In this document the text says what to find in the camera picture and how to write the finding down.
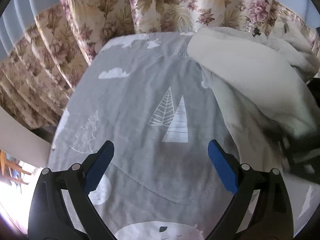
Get blue floral curtain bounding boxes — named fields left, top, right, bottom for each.
left=1, top=0, right=319, bottom=129

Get wooden chair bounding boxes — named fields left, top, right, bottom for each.
left=1, top=151, right=32, bottom=185

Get beige hooded jacket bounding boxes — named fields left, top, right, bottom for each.
left=188, top=20, right=319, bottom=171

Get grey patterned bed sheet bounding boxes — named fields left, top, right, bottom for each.
left=48, top=33, right=242, bottom=239

